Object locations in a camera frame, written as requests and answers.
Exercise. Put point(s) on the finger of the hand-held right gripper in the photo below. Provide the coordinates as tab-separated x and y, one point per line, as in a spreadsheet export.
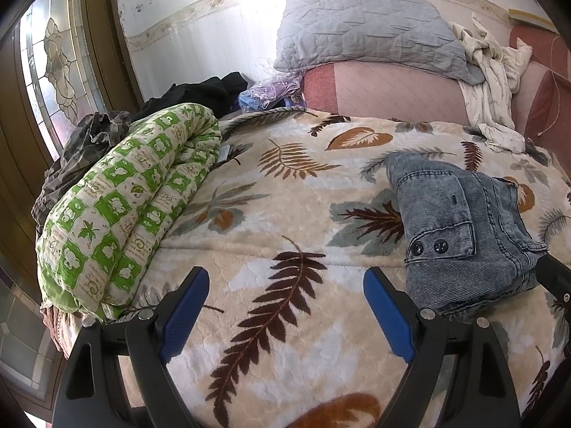
555	276

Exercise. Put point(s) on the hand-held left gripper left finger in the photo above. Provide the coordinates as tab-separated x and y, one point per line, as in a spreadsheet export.
187	316

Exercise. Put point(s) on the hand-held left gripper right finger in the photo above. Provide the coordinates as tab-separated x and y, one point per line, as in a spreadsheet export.
388	312

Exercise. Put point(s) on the blue grey denim pants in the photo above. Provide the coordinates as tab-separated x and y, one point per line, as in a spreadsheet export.
446	214

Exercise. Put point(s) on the green white checked quilt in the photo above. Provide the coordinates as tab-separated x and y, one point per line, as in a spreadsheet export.
134	205

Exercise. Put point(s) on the leaf print fleece blanket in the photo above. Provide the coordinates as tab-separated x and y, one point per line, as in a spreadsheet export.
276	214

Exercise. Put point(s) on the camouflage cloth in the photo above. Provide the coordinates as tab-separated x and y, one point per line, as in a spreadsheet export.
84	142

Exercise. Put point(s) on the white patterned cloth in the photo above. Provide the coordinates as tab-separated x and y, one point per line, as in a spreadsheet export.
490	80

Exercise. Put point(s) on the red pink padded cushion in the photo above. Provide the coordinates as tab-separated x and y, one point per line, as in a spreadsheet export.
379	93

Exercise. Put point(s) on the black clothing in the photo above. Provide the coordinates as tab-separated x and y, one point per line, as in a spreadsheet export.
196	93

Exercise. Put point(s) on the purple plastic bag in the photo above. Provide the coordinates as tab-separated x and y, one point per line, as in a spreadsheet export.
272	91

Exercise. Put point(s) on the grey quilted pillow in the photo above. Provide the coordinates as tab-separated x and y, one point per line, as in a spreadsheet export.
366	26

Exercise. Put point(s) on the stained glass window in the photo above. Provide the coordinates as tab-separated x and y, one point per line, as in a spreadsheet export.
58	58

